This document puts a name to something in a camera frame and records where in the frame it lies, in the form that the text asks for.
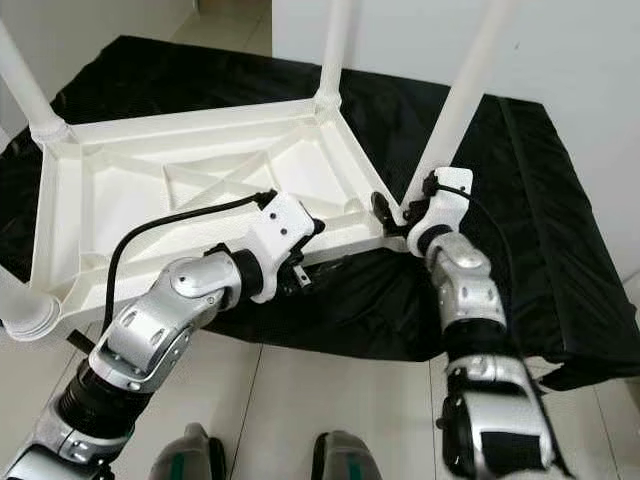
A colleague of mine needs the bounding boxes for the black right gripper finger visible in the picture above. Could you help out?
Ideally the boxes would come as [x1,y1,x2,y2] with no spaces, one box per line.
[370,190,401,239]

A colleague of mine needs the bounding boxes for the white plastic table top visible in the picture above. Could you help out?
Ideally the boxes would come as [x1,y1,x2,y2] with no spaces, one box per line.
[28,92,411,321]

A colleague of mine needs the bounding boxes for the black table cloth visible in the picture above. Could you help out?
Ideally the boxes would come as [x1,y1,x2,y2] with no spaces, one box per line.
[0,35,640,391]

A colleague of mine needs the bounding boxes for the grey robot right leg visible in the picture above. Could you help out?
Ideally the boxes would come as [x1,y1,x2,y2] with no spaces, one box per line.
[310,430,386,480]

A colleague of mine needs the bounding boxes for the grey robot leg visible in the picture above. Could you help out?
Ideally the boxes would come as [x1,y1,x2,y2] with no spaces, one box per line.
[158,425,226,480]
[310,430,386,480]

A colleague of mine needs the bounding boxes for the grey robot left leg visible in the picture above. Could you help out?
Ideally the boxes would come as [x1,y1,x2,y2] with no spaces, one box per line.
[158,425,226,480]

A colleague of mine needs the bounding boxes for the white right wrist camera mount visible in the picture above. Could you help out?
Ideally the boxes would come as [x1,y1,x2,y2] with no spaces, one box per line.
[407,165,474,256]

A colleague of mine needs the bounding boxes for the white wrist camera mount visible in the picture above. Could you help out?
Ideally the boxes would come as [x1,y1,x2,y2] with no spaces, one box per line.
[407,165,474,256]
[242,190,316,304]

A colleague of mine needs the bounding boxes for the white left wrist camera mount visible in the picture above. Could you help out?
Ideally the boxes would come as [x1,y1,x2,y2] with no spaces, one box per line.
[242,190,316,304]

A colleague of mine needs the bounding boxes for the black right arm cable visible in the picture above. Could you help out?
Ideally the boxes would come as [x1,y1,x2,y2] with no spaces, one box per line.
[435,182,511,301]

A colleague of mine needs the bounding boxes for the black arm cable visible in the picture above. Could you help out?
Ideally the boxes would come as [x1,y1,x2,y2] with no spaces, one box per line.
[105,190,276,331]
[435,182,511,301]

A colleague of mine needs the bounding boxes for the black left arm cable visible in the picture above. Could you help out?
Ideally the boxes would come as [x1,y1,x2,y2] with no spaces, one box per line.
[105,190,276,331]

